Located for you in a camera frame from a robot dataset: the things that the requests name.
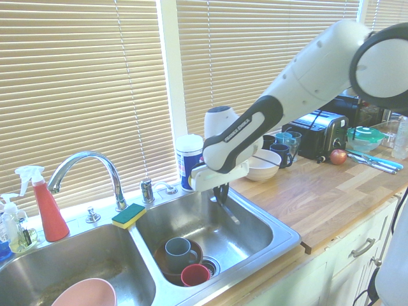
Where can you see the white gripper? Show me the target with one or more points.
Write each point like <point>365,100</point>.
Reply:
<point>220,180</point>

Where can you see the silver metal fork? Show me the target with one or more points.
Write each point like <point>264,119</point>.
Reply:
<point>231,214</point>

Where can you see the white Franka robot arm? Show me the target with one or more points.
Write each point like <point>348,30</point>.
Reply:
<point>303,79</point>

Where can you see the stainless steel double sink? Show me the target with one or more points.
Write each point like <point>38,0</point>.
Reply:
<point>223,242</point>

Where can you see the white sink sprayer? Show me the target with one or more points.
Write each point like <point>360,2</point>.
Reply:
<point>169,190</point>

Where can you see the black sink drain strainer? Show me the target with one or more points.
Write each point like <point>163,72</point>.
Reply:
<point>213,264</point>

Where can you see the chrome sink knob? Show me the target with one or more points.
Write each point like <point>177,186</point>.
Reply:
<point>92,216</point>

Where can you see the Lysol wipes canister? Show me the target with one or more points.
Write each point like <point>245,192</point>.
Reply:
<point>188,159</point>

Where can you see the large white bowl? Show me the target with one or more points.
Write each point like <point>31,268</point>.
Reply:
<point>263,169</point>

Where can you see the black mug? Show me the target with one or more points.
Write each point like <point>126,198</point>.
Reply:
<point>268,141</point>

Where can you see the dark blue mug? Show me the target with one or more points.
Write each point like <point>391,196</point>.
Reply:
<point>280,154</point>

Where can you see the grey mug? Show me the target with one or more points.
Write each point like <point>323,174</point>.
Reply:
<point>178,255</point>

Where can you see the teal mug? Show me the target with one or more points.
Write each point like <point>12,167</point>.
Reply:
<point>282,137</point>

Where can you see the clear drinking glass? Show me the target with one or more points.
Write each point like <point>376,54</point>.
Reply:
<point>295,146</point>

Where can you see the red plastic cup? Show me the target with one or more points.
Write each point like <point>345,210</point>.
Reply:
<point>192,275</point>

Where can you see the brown wooden bowl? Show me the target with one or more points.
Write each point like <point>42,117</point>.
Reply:
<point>161,258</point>

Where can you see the green yellow sponge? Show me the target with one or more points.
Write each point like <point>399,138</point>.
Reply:
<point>127,215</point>

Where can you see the black silver toaster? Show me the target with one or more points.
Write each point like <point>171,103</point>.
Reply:
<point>318,137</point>

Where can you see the red apple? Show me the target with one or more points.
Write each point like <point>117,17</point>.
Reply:
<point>338,157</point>

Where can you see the chrome kitchen faucet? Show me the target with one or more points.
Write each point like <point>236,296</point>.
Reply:
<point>95,157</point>

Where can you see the wide wooden window blind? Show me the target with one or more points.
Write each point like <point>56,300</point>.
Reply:
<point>255,48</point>

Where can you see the black kitchen appliance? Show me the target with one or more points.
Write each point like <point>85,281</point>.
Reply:
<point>347,106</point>

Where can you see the teal lid glass container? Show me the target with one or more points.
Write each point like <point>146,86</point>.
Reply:
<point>366,138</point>

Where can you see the pink plastic bowl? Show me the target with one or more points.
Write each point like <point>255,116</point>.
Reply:
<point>86,293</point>

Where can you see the metal cabinet knob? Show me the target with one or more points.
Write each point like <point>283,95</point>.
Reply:
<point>376,262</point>

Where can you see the red spray bottle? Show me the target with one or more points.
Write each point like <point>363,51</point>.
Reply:
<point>49,213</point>

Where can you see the large wooden window blind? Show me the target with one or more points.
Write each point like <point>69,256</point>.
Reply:
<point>79,79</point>

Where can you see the clear water bottle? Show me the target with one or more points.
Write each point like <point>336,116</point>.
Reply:
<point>401,140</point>

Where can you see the clear soap dispenser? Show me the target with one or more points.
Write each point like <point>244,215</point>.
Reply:
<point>19,236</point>

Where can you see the blue liquid bottle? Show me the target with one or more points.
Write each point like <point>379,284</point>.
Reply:
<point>4,250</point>

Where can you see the narrow wooden window blind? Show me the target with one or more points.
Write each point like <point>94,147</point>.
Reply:
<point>385,12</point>

